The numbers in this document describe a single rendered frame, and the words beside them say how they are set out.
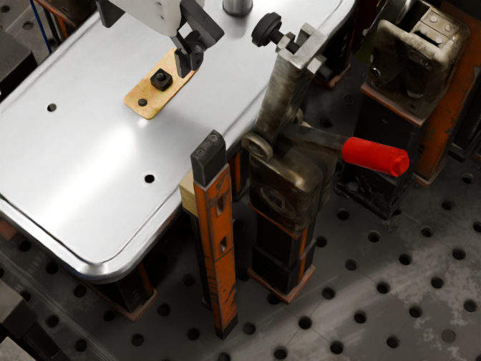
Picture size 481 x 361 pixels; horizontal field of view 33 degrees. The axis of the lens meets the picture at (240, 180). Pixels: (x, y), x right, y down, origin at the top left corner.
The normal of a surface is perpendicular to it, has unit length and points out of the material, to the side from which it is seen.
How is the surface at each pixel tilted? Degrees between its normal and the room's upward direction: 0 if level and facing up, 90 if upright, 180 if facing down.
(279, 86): 90
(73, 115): 0
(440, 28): 0
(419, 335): 0
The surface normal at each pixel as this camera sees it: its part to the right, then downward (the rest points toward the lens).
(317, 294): -0.01, -0.42
